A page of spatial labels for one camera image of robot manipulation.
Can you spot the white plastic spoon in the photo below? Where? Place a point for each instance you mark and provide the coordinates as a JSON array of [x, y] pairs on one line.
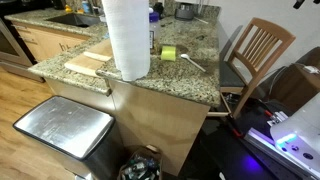
[[185, 56]]

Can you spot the white power adapter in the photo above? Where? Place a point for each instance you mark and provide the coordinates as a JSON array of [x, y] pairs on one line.
[[311, 69]]

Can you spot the clear jar with blue lid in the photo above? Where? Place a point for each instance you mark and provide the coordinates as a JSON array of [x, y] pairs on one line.
[[154, 23]]

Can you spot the wooden chair with grey seat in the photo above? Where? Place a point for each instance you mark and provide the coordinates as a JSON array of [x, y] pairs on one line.
[[263, 50]]

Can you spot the wooden cutting board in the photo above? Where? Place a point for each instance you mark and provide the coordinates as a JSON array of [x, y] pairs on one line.
[[83, 63]]

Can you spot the stainless steel trash can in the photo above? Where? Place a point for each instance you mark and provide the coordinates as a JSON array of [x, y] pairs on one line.
[[63, 123]]

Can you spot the yellow-green cup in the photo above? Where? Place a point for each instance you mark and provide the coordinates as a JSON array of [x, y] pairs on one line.
[[168, 53]]

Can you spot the small yellow rubber duck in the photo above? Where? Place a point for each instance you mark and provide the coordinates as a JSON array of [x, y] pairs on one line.
[[68, 9]]

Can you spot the wooden sink base cabinet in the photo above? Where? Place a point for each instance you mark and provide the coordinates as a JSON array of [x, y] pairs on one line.
[[43, 43]]

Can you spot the dark kitchen sink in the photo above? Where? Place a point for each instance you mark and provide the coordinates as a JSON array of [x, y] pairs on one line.
[[73, 19]]

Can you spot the brown cardboard box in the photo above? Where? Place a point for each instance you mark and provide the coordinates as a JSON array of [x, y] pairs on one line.
[[293, 88]]

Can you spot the stainless steel oven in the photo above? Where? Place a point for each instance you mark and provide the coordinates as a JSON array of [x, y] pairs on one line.
[[10, 46]]

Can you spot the white paper towel roll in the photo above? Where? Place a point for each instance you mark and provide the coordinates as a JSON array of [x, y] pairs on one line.
[[130, 40]]

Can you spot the blue bottle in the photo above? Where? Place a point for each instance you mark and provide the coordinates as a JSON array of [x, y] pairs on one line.
[[86, 6]]

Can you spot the metal robot mounting platform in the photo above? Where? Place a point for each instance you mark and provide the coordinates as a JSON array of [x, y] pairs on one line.
[[263, 141]]

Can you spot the wooden counter cabinet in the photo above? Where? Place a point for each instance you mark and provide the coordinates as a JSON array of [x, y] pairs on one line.
[[160, 123]]

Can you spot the thin white stick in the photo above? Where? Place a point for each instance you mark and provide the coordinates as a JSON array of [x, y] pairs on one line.
[[201, 20]]

